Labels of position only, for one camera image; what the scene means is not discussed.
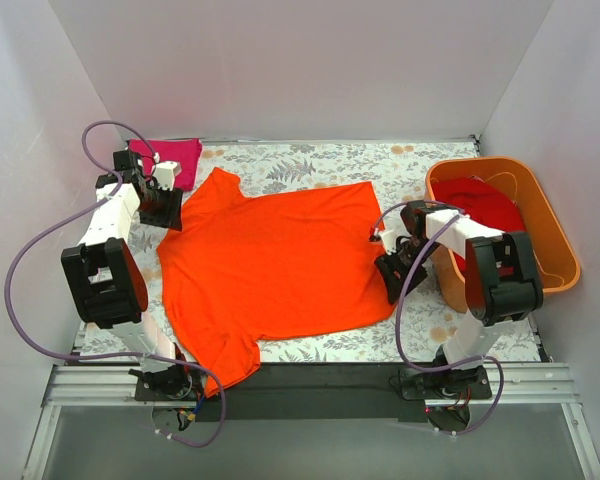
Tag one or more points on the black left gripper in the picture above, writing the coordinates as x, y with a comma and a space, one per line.
160, 206

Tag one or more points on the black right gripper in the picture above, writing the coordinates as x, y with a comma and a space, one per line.
400, 267

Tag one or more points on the orange t-shirt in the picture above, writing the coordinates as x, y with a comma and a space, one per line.
274, 267

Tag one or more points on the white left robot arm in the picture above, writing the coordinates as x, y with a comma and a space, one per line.
106, 284

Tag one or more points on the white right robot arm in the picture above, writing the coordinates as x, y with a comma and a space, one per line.
502, 286

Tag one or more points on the folded magenta t-shirt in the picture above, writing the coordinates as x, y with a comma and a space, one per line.
185, 152

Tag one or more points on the floral patterned tablecloth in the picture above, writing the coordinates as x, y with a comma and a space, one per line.
397, 172

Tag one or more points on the red t-shirt in basket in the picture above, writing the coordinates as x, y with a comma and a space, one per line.
482, 202

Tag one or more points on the orange plastic basket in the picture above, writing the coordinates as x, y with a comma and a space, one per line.
558, 266

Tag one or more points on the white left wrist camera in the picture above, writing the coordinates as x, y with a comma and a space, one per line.
165, 174

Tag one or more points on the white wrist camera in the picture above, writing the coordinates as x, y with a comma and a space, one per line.
165, 174
388, 239

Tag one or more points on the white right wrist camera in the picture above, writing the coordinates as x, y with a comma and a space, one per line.
388, 239

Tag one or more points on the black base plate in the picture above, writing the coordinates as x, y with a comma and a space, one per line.
327, 391

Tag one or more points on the aluminium frame rail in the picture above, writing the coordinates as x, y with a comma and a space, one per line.
314, 421

